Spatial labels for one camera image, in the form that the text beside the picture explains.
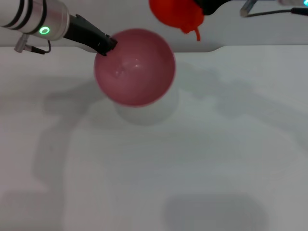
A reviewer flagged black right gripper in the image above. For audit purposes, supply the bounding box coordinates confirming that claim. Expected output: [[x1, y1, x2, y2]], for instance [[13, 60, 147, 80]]
[[194, 0, 232, 16]]

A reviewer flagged soft orange toy fruit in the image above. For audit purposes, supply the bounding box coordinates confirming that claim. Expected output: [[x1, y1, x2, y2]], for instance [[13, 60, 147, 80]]
[[148, 0, 205, 42]]

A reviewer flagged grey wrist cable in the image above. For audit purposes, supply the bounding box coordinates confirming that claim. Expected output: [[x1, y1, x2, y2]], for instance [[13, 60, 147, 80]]
[[13, 33, 51, 55], [240, 0, 308, 18]]

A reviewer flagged grey left wrist cable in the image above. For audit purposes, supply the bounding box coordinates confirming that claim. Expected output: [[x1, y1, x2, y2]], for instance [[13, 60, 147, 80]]
[[13, 33, 51, 55]]

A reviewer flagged pink plastic bowl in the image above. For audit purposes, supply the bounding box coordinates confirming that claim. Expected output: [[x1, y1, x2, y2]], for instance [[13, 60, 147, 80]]
[[93, 28, 177, 107]]

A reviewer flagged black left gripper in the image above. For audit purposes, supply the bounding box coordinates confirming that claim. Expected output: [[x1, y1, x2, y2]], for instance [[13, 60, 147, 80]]
[[63, 14, 118, 57]]

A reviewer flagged grey right wrist cable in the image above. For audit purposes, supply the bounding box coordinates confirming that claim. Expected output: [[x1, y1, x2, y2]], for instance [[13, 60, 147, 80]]
[[240, 0, 308, 18]]

